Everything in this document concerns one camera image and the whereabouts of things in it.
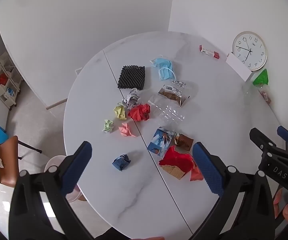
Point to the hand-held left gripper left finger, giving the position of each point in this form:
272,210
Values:
76,170

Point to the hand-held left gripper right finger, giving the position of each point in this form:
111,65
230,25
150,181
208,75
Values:
207,170

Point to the white wastebasket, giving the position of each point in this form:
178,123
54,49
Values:
54,161

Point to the brown wrapper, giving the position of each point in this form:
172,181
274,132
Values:
183,141

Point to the dark blue paper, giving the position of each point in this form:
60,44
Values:
121,162

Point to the red paper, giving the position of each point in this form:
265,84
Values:
139,112

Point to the grey paper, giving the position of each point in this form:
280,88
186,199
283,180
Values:
131,98

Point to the black foam mesh pad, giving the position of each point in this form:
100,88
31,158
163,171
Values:
131,78

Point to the blue face mask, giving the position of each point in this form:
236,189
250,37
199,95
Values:
162,66

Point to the orange-red paper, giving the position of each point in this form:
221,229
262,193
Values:
196,175

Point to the red cardboard piece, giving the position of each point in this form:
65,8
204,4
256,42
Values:
177,158

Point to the dark red packet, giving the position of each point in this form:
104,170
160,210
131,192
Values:
266,96

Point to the clear plastic bottle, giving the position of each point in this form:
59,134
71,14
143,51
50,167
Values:
250,92

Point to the green crumpled paper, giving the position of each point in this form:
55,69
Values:
108,126

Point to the blue picture carton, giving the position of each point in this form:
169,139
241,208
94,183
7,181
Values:
160,141

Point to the green plastic bag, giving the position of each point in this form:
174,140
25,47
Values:
261,78

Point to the pink crumpled paper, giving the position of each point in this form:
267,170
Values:
126,130

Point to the brown leather chair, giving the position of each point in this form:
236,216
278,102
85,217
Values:
9,155

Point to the clear plastic packaging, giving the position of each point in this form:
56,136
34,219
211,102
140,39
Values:
169,112

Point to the yellow crumpled paper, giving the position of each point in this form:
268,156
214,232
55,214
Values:
119,112

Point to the white paper scrap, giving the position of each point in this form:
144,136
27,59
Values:
0,163

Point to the clear packet brown contents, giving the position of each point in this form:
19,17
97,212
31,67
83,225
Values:
170,96

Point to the small printed wrapper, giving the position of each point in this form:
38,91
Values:
178,83

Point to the white round clock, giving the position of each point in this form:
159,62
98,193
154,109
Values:
250,51

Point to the white shelf cart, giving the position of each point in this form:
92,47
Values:
12,100

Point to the blue item in cart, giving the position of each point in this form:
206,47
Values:
9,92

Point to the red white small box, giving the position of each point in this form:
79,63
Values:
208,52

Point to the red item in cart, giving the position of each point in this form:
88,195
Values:
2,80

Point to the white wall socket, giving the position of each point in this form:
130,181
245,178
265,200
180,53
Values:
78,70

